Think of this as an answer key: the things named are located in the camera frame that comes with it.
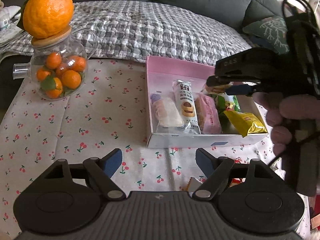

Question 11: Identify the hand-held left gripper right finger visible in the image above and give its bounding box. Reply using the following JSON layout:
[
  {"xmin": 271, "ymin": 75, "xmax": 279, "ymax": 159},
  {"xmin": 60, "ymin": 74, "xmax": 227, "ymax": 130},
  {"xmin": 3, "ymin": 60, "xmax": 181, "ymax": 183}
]
[{"xmin": 192, "ymin": 147, "xmax": 287, "ymax": 200}]

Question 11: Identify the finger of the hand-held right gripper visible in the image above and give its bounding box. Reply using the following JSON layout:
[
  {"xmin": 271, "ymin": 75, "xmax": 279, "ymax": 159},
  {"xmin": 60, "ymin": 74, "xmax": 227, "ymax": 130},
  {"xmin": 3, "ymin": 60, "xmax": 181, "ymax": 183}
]
[
  {"xmin": 206, "ymin": 74, "xmax": 261, "ymax": 88},
  {"xmin": 226, "ymin": 85, "xmax": 260, "ymax": 97}
]

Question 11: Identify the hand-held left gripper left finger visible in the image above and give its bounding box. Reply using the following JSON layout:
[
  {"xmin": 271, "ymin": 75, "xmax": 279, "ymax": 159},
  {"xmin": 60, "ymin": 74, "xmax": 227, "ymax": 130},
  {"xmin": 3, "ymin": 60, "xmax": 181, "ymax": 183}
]
[{"xmin": 41, "ymin": 148, "xmax": 127, "ymax": 200}]

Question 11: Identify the green snack packet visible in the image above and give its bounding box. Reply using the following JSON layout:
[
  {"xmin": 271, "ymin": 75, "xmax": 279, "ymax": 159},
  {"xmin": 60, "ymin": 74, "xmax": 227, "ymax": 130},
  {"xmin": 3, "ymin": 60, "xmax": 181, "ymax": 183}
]
[{"xmin": 215, "ymin": 94, "xmax": 241, "ymax": 113}]

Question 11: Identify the small white sachet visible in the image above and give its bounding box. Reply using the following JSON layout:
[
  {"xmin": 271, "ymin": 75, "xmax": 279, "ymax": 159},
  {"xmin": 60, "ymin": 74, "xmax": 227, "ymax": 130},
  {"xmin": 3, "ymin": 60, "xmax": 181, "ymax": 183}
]
[{"xmin": 187, "ymin": 177, "xmax": 203, "ymax": 193}]

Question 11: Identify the yellow snack packet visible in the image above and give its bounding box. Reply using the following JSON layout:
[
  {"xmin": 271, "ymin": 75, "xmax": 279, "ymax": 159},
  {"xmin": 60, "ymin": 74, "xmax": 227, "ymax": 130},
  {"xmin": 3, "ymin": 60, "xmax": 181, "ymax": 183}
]
[{"xmin": 222, "ymin": 110, "xmax": 268, "ymax": 137}]

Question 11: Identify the pink cake packet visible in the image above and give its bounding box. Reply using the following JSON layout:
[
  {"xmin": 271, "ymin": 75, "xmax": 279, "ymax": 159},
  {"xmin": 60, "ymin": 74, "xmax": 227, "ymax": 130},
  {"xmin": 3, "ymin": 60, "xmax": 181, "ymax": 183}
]
[{"xmin": 195, "ymin": 95, "xmax": 222, "ymax": 134}]

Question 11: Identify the white cookie packet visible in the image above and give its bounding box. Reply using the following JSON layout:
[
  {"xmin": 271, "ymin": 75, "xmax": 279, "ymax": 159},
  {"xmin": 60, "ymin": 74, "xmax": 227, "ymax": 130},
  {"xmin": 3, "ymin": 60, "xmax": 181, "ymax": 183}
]
[{"xmin": 172, "ymin": 79, "xmax": 200, "ymax": 134}]

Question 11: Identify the pink cardboard box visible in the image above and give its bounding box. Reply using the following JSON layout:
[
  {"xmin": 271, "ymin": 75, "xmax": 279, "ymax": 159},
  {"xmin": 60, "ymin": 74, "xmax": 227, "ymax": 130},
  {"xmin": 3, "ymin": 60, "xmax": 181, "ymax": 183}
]
[{"xmin": 146, "ymin": 56, "xmax": 270, "ymax": 148}]

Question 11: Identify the clear packet with purple pastry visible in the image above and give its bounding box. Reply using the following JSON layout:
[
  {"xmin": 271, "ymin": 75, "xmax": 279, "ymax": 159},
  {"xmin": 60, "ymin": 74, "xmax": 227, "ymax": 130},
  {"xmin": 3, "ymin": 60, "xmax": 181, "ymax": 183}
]
[{"xmin": 150, "ymin": 92, "xmax": 185, "ymax": 128}]

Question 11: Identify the person's right hand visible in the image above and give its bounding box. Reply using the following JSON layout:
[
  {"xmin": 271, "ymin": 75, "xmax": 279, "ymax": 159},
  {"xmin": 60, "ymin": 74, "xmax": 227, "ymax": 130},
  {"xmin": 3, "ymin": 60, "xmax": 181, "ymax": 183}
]
[{"xmin": 253, "ymin": 92, "xmax": 311, "ymax": 156}]

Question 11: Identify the green cushion with branch pattern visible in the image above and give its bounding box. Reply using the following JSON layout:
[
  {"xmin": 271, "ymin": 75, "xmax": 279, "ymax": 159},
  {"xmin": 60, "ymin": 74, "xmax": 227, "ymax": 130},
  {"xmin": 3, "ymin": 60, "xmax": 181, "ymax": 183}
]
[{"xmin": 242, "ymin": 16, "xmax": 290, "ymax": 54}]

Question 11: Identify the cherry print tablecloth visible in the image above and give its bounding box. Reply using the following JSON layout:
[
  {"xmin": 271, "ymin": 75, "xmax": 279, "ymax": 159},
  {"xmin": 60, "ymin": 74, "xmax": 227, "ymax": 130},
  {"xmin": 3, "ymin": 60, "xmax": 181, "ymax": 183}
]
[{"xmin": 0, "ymin": 57, "xmax": 310, "ymax": 240}]

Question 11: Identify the grey checkered quilt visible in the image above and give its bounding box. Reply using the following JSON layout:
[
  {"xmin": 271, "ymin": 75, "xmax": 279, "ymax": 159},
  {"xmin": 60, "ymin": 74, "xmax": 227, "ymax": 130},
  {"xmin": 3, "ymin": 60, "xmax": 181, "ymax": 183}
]
[{"xmin": 0, "ymin": 1, "xmax": 253, "ymax": 63}]

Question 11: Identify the pile of small tangerines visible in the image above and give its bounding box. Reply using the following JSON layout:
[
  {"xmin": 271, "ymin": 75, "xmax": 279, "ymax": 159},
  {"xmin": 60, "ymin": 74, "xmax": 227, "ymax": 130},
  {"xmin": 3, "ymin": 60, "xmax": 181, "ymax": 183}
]
[{"xmin": 36, "ymin": 52, "xmax": 87, "ymax": 99}]

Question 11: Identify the glass teapot with wooden lid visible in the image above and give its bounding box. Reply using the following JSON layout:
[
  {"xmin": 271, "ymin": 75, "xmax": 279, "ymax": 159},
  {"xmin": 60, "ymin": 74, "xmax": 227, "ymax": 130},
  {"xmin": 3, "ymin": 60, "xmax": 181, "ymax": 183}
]
[{"xmin": 13, "ymin": 26, "xmax": 98, "ymax": 102}]

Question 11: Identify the large orange with leaves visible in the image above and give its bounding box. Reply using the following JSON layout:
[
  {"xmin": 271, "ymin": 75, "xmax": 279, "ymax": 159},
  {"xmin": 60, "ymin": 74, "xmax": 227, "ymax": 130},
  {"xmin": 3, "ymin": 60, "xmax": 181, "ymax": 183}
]
[{"xmin": 17, "ymin": 0, "xmax": 79, "ymax": 39}]

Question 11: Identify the white ornament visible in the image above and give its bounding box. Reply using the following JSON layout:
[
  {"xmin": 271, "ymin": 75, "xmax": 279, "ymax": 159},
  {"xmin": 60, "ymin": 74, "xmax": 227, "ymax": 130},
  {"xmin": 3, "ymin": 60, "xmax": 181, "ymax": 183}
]
[{"xmin": 0, "ymin": 5, "xmax": 22, "ymax": 34}]

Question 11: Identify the black cable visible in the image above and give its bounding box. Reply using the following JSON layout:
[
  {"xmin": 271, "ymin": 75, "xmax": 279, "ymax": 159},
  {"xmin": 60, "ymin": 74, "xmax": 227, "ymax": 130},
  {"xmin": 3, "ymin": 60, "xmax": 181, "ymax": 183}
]
[{"xmin": 269, "ymin": 140, "xmax": 300, "ymax": 167}]

